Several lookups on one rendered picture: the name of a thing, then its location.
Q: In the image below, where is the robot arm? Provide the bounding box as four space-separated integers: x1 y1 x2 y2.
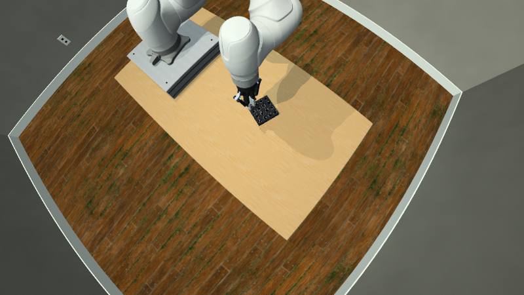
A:
126 0 303 88

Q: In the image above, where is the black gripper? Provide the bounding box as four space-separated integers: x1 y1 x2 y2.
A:
233 78 262 111

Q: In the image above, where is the black knob box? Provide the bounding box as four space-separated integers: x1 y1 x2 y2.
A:
249 95 279 126

